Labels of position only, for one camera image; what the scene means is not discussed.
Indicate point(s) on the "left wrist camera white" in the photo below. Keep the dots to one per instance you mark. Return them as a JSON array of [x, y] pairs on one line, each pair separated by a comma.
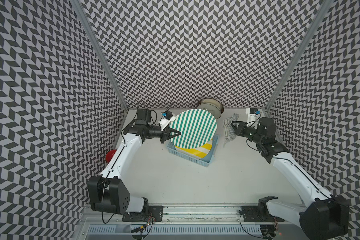
[[167, 118]]

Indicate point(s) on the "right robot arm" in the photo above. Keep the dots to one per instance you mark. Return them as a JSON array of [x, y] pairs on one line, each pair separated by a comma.
[[322, 215]]

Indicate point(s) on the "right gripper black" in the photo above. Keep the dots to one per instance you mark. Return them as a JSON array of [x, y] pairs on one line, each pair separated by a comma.
[[239, 129]]

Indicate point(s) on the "green striped plate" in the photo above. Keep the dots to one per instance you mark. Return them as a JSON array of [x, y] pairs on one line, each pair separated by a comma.
[[197, 128]]

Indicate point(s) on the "red round object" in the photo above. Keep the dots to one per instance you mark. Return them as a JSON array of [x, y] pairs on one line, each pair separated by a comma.
[[109, 155]]

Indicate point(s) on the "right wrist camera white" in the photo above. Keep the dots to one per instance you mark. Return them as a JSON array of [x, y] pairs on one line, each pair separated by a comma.
[[253, 114]]

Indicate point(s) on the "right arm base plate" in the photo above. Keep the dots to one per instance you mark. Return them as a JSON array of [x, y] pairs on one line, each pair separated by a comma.
[[254, 215]]

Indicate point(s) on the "aluminium mounting rail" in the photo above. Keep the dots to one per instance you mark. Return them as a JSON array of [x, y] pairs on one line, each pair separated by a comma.
[[179, 214]]

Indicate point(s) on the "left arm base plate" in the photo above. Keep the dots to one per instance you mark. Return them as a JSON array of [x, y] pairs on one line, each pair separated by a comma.
[[152, 213]]

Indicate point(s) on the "yellow striped plate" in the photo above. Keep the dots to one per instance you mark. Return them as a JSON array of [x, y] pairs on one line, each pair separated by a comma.
[[199, 152]]

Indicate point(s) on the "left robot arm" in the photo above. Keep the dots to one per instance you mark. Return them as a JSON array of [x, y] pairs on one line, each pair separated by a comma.
[[107, 191]]

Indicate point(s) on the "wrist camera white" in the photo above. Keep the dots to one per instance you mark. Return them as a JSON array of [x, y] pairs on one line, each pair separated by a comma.
[[167, 118], [253, 114]]

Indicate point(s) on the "light blue plastic basket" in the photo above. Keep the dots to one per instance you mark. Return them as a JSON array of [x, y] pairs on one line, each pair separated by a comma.
[[204, 161]]

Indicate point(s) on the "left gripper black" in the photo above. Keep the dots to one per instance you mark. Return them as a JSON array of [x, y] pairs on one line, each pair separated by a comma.
[[165, 135]]

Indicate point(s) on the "grey knitted dish cloth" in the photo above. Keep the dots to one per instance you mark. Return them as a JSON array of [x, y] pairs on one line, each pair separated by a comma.
[[229, 132]]

